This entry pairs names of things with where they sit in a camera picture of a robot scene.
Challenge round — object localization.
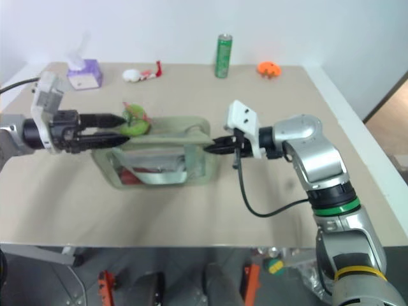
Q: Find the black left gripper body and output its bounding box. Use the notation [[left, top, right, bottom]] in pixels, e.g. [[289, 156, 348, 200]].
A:
[[47, 110, 82, 155]]

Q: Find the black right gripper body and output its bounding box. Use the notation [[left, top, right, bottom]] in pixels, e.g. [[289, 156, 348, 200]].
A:
[[231, 127, 256, 159]]

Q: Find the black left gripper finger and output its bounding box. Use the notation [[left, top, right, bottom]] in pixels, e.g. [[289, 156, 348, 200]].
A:
[[76, 133, 130, 150], [78, 113, 126, 126]]

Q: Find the green plush keychain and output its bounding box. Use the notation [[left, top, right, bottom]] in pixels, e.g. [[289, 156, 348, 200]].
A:
[[119, 101, 153, 137]]

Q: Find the green zip pouch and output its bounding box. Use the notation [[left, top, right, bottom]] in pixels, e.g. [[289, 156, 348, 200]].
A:
[[92, 115, 221, 191]]

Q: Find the red item inside pouch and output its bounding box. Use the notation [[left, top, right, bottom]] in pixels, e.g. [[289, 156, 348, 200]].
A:
[[119, 166, 145, 186]]

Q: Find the small white plush toy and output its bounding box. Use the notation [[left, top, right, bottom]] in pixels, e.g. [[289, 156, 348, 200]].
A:
[[122, 68, 142, 83]]

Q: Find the purple tissue box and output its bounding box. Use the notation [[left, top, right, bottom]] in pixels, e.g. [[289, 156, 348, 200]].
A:
[[66, 31, 105, 91]]

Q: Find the red and white wrapper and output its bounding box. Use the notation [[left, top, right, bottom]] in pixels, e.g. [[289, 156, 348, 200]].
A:
[[140, 61, 164, 81]]

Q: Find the orange plastic toy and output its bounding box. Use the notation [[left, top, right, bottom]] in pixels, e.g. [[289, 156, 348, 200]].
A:
[[257, 61, 282, 79]]

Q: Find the tall green drink can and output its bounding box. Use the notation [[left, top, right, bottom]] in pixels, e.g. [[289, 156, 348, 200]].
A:
[[214, 33, 234, 79]]

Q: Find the green and yellow round object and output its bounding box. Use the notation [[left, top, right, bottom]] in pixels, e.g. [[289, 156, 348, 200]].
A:
[[266, 258, 285, 276]]

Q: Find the grey metal bar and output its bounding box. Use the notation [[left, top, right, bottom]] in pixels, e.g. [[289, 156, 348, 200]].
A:
[[0, 243, 78, 267]]

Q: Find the orange clamp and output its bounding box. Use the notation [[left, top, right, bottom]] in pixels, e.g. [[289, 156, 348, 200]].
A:
[[97, 270, 116, 306], [242, 262, 261, 302]]

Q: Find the brown wooden door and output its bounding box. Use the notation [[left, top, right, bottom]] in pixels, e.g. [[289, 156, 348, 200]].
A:
[[362, 70, 408, 129]]

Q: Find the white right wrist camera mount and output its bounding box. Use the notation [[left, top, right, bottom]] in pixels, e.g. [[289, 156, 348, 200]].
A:
[[222, 99, 266, 159]]

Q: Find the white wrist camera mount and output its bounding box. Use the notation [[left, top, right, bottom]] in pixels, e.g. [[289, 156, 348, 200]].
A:
[[30, 71, 69, 154], [222, 99, 266, 159]]

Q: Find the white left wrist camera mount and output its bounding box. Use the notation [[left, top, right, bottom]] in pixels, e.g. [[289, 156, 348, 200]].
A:
[[30, 71, 69, 154]]

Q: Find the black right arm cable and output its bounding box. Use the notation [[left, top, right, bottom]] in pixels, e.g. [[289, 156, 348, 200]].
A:
[[231, 152, 312, 218]]

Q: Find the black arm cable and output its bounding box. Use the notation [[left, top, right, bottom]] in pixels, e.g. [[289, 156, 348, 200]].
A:
[[231, 152, 312, 218], [0, 76, 41, 95]]

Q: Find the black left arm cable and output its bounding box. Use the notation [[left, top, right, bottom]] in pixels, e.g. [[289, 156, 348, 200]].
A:
[[0, 76, 41, 95]]

